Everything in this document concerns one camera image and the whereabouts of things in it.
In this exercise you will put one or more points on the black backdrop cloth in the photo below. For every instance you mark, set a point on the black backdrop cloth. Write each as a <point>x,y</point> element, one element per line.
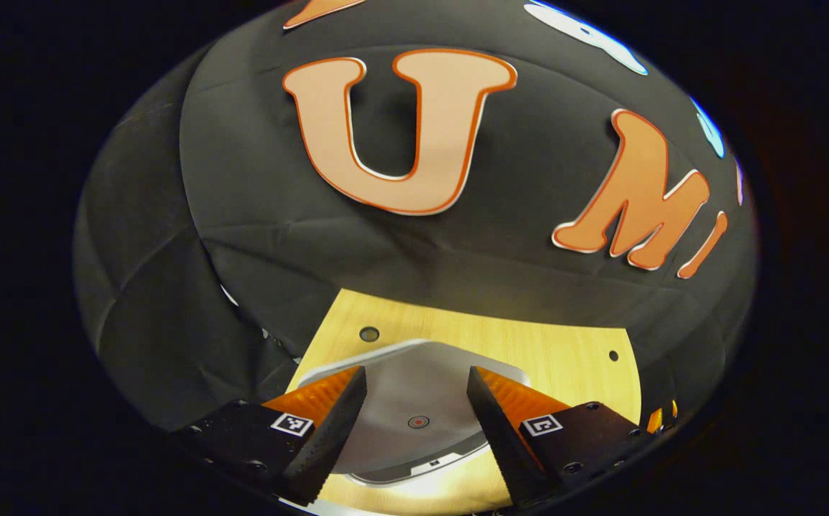
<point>421,258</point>

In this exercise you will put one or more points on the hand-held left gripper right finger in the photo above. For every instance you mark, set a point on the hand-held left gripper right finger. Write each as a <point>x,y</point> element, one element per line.
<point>500,441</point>

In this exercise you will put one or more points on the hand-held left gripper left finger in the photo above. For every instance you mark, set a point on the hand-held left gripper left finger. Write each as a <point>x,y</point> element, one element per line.
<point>328,441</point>

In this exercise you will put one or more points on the wooden desktop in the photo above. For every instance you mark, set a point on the wooden desktop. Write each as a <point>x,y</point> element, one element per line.
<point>564,358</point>

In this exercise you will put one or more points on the white desktop garbage bin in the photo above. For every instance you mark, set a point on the white desktop garbage bin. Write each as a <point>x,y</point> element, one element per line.
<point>414,387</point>

